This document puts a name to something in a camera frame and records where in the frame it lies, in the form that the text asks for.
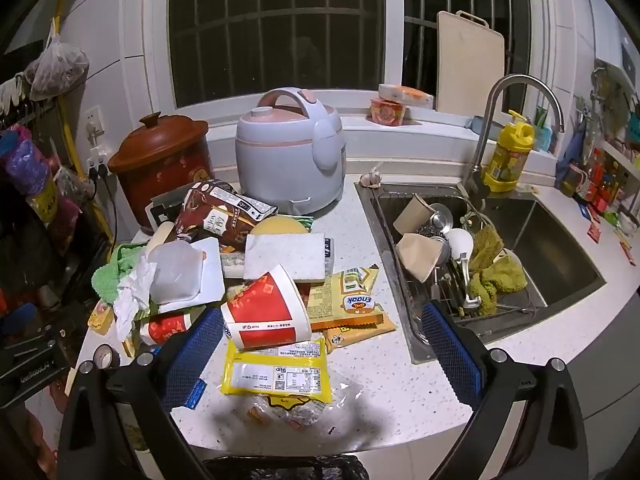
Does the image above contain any pale pink rice cooker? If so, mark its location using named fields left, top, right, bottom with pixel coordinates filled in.
left=235, top=87, right=348, bottom=216

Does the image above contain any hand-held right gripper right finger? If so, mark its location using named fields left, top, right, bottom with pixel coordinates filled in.
left=421, top=300, right=591, bottom=480

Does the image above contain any crumpled white tissue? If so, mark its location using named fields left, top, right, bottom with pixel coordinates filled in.
left=113, top=254, right=157, bottom=342

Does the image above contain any brown clay cooker pot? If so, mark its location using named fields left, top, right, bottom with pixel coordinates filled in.
left=107, top=112, right=214, bottom=234

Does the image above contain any green fuzzy cloth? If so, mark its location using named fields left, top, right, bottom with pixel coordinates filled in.
left=91, top=244, right=151, bottom=306

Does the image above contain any red instant noodle bowl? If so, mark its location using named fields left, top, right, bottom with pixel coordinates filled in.
left=369, top=97, right=407, bottom=126

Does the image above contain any yellow gas pipe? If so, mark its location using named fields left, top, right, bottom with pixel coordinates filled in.
left=52, top=0, right=114, bottom=242

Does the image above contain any yellow drink bottle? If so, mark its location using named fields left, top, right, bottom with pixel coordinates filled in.
left=484, top=109, right=536, bottom=194

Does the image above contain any steel kitchen sink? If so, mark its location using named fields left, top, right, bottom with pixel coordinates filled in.
left=354, top=181, right=609, bottom=366

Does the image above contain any steel sink faucet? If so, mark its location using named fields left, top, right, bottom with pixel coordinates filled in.
left=462, top=74, right=566, bottom=197

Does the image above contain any white foam block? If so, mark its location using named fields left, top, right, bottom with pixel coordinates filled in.
left=243, top=232, right=327, bottom=281

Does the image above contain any beige cutting board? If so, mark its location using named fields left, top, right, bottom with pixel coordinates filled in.
left=436, top=10, right=506, bottom=114

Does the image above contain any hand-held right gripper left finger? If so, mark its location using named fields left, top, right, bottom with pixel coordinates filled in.
left=57, top=307, right=226, bottom=480

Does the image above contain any brown coffee bag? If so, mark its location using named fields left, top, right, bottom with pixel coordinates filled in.
left=174, top=179, right=279, bottom=247

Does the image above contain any hanging clear plastic bag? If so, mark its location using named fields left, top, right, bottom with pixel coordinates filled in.
left=24, top=35, right=91, bottom=102

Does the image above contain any row of condiment bottles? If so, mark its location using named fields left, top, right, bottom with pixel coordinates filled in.
left=555, top=144, right=640, bottom=242

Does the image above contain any small red paper cup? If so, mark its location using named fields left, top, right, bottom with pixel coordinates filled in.
left=139, top=312, right=194, bottom=346

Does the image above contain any blue cup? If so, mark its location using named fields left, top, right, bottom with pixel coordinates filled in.
left=532, top=122, right=554, bottom=154

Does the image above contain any beige paper cup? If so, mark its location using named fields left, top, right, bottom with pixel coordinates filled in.
left=392, top=193, right=437, bottom=234
left=395, top=232, right=442, bottom=284

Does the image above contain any tape roll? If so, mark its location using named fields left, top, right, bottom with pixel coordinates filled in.
left=93, top=345, right=121, bottom=369

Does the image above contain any clear plastic wrapper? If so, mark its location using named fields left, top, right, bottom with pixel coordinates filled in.
left=244, top=374, right=372, bottom=432

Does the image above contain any garlic bulb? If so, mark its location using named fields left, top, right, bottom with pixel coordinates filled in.
left=361, top=162, right=385, bottom=189

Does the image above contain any olive green dish cloth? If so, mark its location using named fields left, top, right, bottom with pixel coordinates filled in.
left=466, top=225, right=529, bottom=317

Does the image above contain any steel cup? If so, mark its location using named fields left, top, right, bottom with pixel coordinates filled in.
left=425, top=203, right=454, bottom=237

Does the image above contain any orange white food pack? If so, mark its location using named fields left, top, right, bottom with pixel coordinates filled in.
left=377, top=83, right=435, bottom=109

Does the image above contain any yellow snack packet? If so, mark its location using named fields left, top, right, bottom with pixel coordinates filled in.
left=304, top=265, right=399, bottom=332

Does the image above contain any white and black device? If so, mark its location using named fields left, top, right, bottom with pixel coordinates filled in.
left=144, top=189, right=194, bottom=227

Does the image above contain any wire dish rack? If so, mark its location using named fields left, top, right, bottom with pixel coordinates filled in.
left=392, top=199, right=548, bottom=328

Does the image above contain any purple hanging bag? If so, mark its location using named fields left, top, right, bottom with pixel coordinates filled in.
left=0, top=124, right=57, bottom=197

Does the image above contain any red paper noodle cup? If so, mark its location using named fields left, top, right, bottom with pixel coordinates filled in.
left=221, top=264, right=312, bottom=351

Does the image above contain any yellow round sponge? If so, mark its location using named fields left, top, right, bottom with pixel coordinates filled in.
left=249, top=214, right=311, bottom=237

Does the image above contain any white wall power outlet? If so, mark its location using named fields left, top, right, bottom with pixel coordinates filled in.
left=83, top=105, right=114, bottom=171

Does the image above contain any black power cable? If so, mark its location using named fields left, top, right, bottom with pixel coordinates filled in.
left=89, top=164, right=119, bottom=241

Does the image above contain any yellow noodle packet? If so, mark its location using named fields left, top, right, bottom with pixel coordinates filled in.
left=220, top=336, right=334, bottom=404

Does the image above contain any translucent plastic container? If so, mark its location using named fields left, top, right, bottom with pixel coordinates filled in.
left=147, top=240, right=204, bottom=306

